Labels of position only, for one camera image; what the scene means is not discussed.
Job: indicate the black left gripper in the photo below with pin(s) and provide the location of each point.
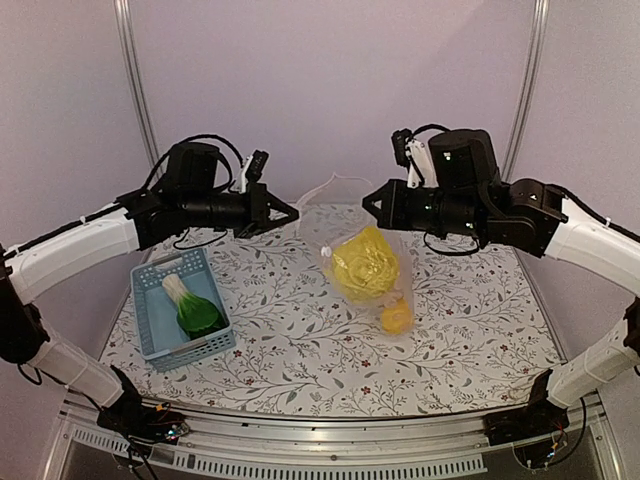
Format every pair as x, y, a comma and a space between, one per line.
259, 201

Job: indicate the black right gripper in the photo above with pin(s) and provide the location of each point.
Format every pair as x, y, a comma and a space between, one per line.
392, 215

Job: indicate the clear pink zip top bag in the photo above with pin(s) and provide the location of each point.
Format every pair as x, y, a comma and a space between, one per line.
330, 215

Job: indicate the yellow napa cabbage toy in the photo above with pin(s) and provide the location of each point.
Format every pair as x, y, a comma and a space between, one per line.
365, 267

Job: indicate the yellow lemon toy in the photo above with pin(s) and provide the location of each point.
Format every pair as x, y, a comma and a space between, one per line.
397, 318

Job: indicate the green bok choy toy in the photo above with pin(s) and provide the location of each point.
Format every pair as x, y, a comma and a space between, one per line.
196, 316

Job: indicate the light blue plastic basket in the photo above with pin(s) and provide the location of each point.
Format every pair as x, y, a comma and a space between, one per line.
163, 343

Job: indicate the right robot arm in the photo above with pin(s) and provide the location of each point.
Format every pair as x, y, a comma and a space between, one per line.
454, 187

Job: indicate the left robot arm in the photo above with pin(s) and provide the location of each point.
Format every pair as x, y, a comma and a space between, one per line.
167, 204

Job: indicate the floral patterned table mat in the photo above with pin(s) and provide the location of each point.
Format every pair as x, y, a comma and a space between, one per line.
478, 341

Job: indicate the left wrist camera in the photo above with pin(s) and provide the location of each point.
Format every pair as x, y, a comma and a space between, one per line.
251, 171

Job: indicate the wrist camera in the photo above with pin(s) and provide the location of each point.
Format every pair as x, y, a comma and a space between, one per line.
251, 171
413, 155

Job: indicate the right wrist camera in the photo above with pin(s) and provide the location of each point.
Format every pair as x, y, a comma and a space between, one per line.
413, 155

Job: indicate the front aluminium table rail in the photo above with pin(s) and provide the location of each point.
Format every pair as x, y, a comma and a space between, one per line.
227, 444

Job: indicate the right rear aluminium frame post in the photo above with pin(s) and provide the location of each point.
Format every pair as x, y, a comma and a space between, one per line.
526, 96

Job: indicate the aluminium frame post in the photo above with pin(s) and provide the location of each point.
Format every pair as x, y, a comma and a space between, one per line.
526, 96
125, 29

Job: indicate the left rear aluminium frame post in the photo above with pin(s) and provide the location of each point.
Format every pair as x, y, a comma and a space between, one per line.
125, 29

